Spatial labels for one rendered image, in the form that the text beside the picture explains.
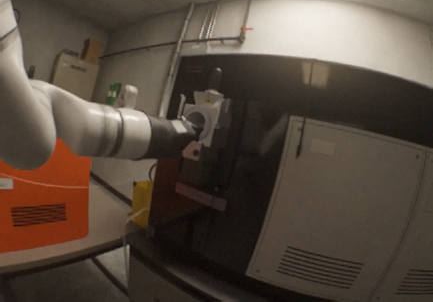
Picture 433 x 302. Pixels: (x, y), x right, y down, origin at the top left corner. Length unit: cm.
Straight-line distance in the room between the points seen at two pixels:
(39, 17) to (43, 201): 346
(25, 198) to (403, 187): 101
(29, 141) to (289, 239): 54
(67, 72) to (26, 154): 327
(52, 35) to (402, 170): 408
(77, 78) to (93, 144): 329
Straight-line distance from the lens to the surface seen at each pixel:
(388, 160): 53
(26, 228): 72
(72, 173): 68
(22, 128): 19
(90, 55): 365
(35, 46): 376
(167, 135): 31
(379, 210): 54
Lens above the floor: 119
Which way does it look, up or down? 1 degrees down
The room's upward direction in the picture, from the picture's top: 12 degrees clockwise
